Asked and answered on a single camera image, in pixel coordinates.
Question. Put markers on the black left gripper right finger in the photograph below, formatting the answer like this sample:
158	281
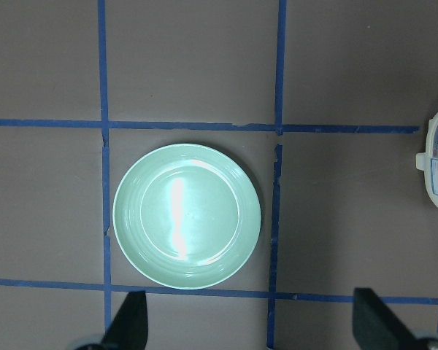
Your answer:
375	326

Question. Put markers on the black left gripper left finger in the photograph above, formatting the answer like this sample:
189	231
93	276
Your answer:
129	328

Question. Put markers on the green plate on left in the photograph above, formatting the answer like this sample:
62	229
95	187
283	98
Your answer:
186	216

